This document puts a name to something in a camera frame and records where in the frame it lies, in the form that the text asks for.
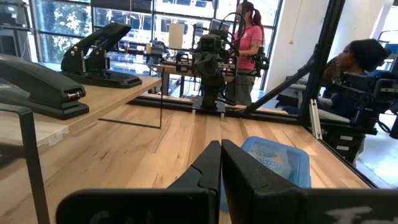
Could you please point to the wooden riser shelf black legs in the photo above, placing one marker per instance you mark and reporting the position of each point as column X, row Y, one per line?
column 102, row 99

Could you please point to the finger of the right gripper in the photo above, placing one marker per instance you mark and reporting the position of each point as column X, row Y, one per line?
column 212, row 63
column 199, row 63

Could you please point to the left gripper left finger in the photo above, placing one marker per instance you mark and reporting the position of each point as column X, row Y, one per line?
column 192, row 199

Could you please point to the blue translucent plastic pencil box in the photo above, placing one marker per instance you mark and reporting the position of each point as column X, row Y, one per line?
column 298, row 165

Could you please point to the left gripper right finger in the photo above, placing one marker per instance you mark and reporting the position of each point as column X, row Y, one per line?
column 248, row 193

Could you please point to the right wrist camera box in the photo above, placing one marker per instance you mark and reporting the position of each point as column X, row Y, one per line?
column 210, row 43

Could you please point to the silver aluminium bracket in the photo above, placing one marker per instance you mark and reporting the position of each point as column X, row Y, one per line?
column 314, row 121

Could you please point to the person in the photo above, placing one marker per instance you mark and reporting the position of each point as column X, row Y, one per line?
column 367, row 56
column 247, row 46

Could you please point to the black hole punch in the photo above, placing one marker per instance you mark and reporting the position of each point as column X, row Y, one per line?
column 102, row 59

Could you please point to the black equipment cabinet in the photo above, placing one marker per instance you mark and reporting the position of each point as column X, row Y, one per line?
column 14, row 31

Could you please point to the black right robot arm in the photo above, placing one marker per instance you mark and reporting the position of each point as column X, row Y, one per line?
column 211, row 93

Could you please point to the black stapler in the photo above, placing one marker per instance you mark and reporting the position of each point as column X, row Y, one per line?
column 40, row 84

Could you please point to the black drawer unit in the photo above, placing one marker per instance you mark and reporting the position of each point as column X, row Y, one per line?
column 345, row 143

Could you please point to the yellow green crayon box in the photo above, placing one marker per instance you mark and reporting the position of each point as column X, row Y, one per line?
column 270, row 158

